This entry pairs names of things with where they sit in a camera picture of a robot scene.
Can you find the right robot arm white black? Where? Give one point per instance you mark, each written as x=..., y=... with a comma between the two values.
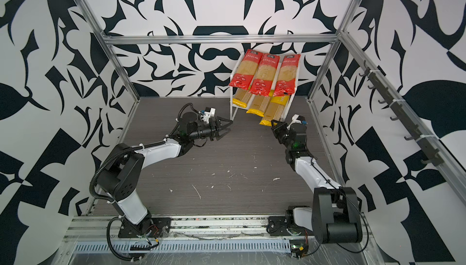
x=334, y=216

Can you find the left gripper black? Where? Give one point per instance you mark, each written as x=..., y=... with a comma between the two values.
x=219, y=136

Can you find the wall hook rack grey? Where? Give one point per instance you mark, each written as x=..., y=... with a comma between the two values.
x=400, y=108

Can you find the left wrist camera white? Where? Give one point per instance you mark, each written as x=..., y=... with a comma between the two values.
x=208, y=114

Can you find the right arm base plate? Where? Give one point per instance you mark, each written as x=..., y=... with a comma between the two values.
x=282, y=226

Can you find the red spaghetti bag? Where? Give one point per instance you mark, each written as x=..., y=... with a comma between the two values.
x=286, y=80
x=246, y=70
x=262, y=82

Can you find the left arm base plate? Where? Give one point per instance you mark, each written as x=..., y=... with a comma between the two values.
x=153, y=228

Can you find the yellow spaghetti bag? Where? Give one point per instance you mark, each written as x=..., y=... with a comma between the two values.
x=241, y=98
x=275, y=110
x=259, y=104

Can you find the aluminium front rail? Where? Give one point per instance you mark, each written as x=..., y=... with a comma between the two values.
x=204, y=227

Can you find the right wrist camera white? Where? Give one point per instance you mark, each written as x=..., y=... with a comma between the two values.
x=298, y=119

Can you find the white cable duct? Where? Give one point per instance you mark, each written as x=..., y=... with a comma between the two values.
x=189, y=246

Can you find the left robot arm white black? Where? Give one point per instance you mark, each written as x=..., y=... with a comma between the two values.
x=115, y=181

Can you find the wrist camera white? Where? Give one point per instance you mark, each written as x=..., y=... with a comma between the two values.
x=298, y=119
x=208, y=114

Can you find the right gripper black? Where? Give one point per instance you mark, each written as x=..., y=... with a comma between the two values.
x=279, y=130

